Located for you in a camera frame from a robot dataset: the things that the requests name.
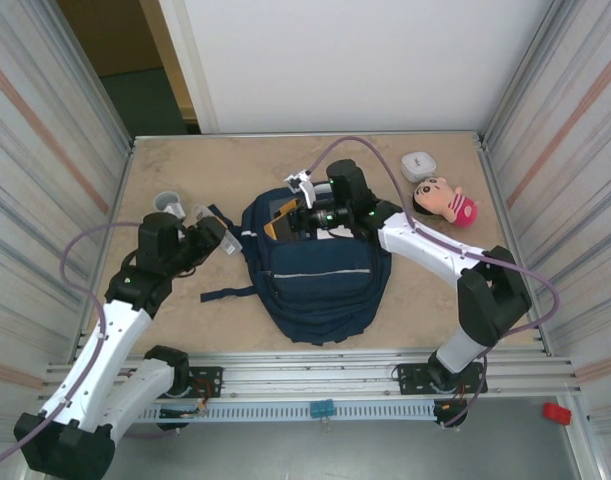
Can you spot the white round lidded box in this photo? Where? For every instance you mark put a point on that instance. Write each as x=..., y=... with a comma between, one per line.
x=419, y=162

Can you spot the aluminium mounting rail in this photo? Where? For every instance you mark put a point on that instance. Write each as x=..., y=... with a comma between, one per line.
x=310, y=372

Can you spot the aluminium table edge profile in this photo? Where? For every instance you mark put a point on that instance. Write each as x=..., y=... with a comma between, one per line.
x=509, y=235
x=117, y=200
x=305, y=135

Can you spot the brown wooden door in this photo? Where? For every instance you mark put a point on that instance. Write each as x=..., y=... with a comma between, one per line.
x=105, y=30

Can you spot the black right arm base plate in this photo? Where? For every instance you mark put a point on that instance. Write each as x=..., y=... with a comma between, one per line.
x=410, y=375

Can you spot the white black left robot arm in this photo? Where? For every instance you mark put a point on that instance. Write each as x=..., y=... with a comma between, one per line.
x=110, y=340

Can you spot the red plastic block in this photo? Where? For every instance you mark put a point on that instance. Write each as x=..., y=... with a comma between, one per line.
x=557, y=414

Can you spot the grey plastic cup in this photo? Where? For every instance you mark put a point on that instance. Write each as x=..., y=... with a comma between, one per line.
x=162, y=199

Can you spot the blue binder clip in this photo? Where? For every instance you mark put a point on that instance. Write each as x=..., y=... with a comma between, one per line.
x=321, y=409

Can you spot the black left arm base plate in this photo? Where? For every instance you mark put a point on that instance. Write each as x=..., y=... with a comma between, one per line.
x=210, y=375

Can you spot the pink plush doll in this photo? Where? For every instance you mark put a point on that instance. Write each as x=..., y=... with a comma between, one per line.
x=447, y=200

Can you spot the navy blue backpack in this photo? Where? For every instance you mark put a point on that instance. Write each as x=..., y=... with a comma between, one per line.
x=325, y=300

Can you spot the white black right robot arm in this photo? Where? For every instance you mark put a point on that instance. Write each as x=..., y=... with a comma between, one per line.
x=425, y=240

